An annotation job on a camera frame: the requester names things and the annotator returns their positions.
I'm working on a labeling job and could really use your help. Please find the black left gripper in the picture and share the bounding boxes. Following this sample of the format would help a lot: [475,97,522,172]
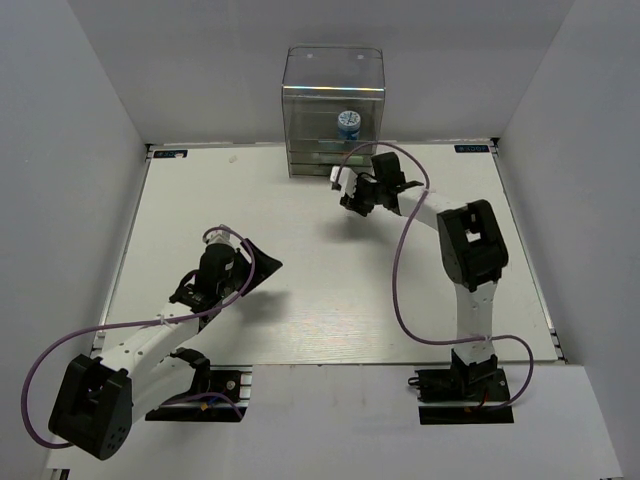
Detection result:
[219,238,283,298]

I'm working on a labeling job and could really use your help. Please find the blue white slime jar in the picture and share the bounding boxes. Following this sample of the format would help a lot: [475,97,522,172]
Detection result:
[337,110,362,141]

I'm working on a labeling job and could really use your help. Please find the green highlighter marker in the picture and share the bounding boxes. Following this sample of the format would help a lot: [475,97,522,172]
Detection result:
[314,153,371,166]

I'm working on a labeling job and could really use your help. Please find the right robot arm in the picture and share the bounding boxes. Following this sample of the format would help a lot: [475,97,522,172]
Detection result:
[330,152,509,399]

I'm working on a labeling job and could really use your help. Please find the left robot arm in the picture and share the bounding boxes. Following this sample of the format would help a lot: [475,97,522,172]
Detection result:
[48,239,283,460]

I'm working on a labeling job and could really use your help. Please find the clear acrylic drawer organizer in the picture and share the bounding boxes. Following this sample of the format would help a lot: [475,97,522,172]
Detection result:
[281,44,386,177]

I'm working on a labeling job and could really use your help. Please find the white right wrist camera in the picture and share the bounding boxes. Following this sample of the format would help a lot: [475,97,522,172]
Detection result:
[329,166,358,197]

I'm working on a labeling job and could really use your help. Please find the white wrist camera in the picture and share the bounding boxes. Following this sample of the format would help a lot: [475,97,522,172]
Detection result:
[329,166,358,197]
[202,225,233,249]

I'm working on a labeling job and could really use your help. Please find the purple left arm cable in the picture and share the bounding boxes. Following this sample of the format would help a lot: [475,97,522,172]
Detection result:
[22,225,261,449]

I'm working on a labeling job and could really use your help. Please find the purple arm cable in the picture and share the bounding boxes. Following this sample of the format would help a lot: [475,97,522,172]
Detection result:
[22,225,261,449]
[333,141,534,412]

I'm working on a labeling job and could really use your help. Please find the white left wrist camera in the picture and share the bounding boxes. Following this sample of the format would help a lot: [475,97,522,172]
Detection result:
[202,225,233,249]

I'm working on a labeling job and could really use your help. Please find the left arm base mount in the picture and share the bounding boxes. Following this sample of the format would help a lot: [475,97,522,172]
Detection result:
[145,366,253,423]

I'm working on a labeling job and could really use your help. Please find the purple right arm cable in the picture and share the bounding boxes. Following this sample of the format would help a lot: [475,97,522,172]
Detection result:
[333,141,534,412]

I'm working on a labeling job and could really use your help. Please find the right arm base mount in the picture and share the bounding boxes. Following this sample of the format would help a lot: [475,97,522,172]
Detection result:
[407,369,514,426]

